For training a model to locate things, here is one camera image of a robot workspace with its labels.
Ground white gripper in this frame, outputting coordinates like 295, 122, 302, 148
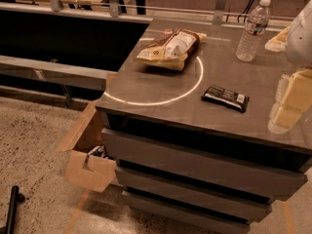
271, 69, 312, 129

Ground brown chip bag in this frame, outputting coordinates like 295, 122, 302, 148
136, 28, 207, 71

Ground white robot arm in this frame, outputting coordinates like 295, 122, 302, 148
268, 1, 312, 134

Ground yellow white snack bag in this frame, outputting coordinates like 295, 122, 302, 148
265, 26, 290, 52

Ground black snack bar package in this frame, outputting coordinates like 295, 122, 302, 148
201, 85, 249, 113

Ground grey drawer cabinet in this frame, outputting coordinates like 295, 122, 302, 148
97, 31, 311, 234

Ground clear plastic water bottle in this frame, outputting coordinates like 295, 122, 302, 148
236, 0, 271, 61

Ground open cardboard box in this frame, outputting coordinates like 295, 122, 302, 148
57, 100, 116, 192

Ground black pole on floor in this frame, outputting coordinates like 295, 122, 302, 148
0, 185, 25, 234

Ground black hanging cables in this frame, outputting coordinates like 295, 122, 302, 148
236, 0, 261, 23

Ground metal guard rail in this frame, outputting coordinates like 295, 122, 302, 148
0, 0, 312, 93

